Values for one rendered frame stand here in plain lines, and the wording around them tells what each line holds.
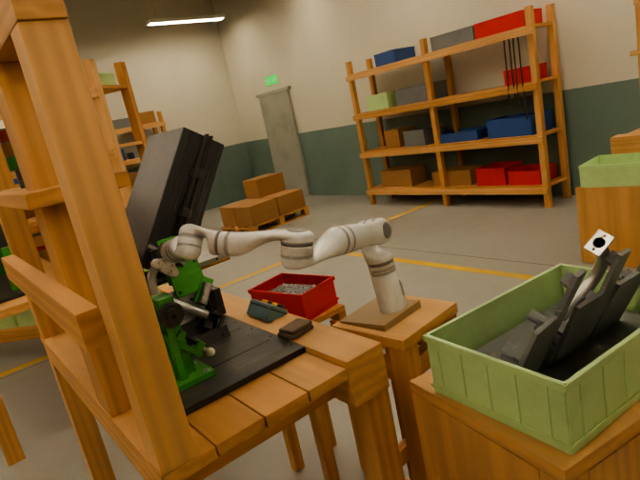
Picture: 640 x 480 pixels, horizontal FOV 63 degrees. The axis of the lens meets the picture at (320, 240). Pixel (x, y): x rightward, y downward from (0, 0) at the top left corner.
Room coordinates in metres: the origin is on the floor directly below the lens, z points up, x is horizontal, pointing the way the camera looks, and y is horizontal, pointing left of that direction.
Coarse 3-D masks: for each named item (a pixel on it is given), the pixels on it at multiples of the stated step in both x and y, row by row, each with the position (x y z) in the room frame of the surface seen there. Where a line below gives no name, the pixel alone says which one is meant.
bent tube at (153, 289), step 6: (156, 258) 1.72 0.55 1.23; (150, 270) 1.70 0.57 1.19; (156, 270) 1.70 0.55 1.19; (150, 276) 1.69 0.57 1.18; (150, 282) 1.68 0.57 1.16; (150, 288) 1.67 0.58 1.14; (156, 288) 1.68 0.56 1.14; (174, 300) 1.69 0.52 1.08; (186, 306) 1.70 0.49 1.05; (192, 306) 1.71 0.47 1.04; (192, 312) 1.71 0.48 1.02; (198, 312) 1.71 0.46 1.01; (204, 312) 1.72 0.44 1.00; (204, 318) 1.72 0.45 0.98
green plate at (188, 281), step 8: (160, 240) 1.78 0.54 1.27; (192, 264) 1.80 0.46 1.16; (184, 272) 1.78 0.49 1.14; (192, 272) 1.79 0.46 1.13; (200, 272) 1.81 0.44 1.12; (168, 280) 1.81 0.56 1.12; (176, 280) 1.75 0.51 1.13; (184, 280) 1.77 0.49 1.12; (192, 280) 1.78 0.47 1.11; (200, 280) 1.79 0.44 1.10; (176, 288) 1.74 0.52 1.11; (184, 288) 1.76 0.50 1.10; (192, 288) 1.77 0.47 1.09; (176, 296) 1.74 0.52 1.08
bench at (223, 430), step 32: (64, 352) 1.96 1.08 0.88; (64, 384) 2.19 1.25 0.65; (256, 384) 1.37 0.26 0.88; (288, 384) 1.34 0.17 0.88; (320, 384) 1.30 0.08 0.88; (96, 416) 1.57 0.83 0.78; (128, 416) 1.34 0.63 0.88; (192, 416) 1.27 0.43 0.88; (224, 416) 1.24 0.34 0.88; (256, 416) 1.20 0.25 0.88; (288, 416) 1.32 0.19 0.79; (352, 416) 1.45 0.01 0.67; (384, 416) 1.41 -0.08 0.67; (96, 448) 2.21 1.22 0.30; (128, 448) 1.27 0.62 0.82; (224, 448) 1.12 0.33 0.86; (384, 448) 1.40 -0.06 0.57
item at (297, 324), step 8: (296, 320) 1.66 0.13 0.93; (304, 320) 1.65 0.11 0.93; (280, 328) 1.63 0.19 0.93; (288, 328) 1.61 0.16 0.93; (296, 328) 1.60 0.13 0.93; (304, 328) 1.61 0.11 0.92; (312, 328) 1.64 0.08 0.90; (280, 336) 1.62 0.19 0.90; (288, 336) 1.59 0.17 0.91; (296, 336) 1.58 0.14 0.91
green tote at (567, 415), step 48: (528, 288) 1.50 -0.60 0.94; (432, 336) 1.28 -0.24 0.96; (480, 336) 1.39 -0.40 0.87; (432, 384) 1.29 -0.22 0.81; (480, 384) 1.14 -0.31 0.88; (528, 384) 1.02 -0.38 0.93; (576, 384) 0.96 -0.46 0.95; (624, 384) 1.05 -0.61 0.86; (528, 432) 1.04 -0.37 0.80; (576, 432) 0.95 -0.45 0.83
